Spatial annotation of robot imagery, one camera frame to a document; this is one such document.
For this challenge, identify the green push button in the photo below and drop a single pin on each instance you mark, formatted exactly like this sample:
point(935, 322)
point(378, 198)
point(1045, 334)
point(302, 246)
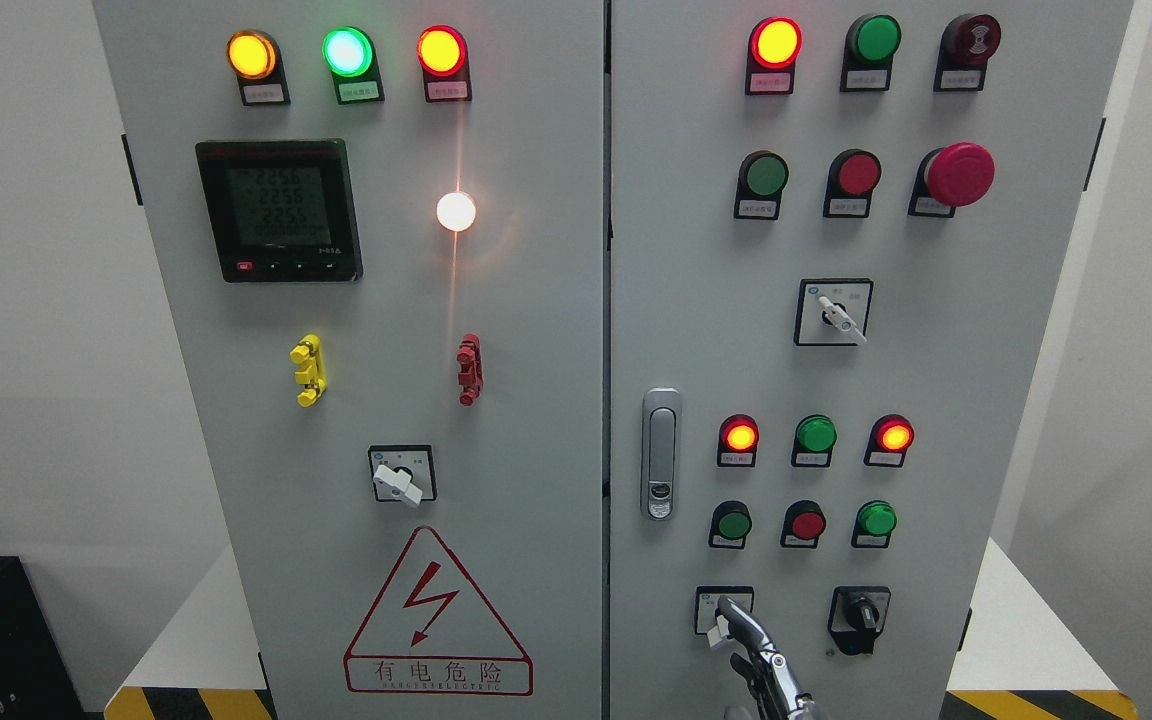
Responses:
point(874, 525)
point(761, 180)
point(730, 526)

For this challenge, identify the grey cabinet door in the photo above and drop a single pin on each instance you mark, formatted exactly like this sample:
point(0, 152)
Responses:
point(519, 473)
point(707, 304)

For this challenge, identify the red push button upper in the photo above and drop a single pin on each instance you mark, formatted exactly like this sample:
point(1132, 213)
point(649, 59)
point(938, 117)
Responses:
point(851, 181)

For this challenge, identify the green push button lower right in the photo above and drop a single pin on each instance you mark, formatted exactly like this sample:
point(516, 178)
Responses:
point(874, 525)

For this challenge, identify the red lit lamp top right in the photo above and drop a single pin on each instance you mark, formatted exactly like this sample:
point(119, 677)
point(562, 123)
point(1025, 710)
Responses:
point(773, 46)

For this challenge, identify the green push button lower left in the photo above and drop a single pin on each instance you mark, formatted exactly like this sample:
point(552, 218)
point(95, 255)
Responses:
point(730, 526)

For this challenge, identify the green lit indicator lamp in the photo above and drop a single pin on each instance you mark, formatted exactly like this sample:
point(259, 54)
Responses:
point(350, 56)

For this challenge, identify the black selector switch bottom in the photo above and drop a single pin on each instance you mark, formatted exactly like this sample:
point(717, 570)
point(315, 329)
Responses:
point(856, 618)

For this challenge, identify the white selector switch bottom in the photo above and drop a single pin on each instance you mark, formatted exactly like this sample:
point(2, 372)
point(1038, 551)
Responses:
point(708, 620)

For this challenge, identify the yellow indicator lamp top left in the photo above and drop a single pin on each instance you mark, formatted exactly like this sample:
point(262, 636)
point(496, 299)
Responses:
point(256, 60)

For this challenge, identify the red lit lamp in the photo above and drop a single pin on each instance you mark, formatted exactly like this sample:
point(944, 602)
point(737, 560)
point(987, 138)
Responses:
point(737, 442)
point(890, 440)
point(773, 46)

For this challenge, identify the green lamp top right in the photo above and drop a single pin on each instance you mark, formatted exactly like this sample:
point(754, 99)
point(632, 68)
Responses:
point(869, 46)

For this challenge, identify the silver door handle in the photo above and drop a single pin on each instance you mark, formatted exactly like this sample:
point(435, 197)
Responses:
point(659, 454)

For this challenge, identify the red electric hazard sticker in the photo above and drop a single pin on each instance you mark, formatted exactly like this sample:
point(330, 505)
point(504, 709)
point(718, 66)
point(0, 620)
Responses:
point(431, 630)

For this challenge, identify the red-orange indicator lamp left door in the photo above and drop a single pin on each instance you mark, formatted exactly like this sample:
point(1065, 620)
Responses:
point(443, 55)

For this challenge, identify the grey right cabinet door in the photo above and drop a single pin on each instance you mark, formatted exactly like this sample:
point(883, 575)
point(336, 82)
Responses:
point(707, 304)

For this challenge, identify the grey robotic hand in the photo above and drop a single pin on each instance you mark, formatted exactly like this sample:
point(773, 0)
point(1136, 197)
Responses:
point(771, 681)

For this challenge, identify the red push button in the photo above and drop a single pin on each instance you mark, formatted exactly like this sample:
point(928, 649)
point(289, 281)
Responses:
point(851, 181)
point(803, 524)

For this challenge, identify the green push button upper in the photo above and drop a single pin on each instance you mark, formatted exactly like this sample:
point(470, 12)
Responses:
point(761, 180)

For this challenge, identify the white selector switch door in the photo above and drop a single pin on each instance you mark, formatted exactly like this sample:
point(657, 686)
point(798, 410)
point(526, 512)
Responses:
point(833, 312)
point(403, 474)

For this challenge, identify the red emergency stop button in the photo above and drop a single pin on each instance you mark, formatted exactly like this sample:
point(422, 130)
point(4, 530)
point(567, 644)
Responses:
point(950, 178)

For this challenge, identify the red lit lamp lower left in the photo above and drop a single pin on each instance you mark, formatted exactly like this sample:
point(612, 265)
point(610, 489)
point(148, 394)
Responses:
point(737, 442)

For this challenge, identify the white platform with hazard stripes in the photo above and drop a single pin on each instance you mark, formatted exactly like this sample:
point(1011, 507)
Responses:
point(1018, 660)

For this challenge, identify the red lit lamp lower right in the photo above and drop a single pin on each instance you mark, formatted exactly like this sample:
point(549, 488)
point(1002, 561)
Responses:
point(890, 440)

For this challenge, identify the grey left cabinet door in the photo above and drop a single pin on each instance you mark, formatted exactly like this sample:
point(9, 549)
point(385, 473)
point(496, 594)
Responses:
point(519, 473)

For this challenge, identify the white selector switch left door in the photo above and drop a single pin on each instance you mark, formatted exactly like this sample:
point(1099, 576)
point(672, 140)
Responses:
point(403, 474)

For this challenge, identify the white selector switch right door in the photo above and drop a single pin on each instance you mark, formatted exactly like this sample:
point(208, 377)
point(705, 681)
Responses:
point(833, 312)

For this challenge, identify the white lit indicator lamp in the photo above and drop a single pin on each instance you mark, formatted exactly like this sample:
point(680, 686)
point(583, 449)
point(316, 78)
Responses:
point(456, 211)

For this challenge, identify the red push button lower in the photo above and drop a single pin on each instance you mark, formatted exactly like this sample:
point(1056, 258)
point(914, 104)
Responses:
point(803, 524)

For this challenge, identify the green lamp lower middle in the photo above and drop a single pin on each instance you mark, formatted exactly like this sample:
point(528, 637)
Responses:
point(814, 439)

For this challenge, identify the black digital power meter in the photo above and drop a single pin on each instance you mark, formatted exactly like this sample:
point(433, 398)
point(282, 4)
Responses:
point(281, 211)

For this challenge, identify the dark red buzzer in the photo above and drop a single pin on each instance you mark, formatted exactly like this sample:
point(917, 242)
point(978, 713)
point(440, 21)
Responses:
point(967, 43)

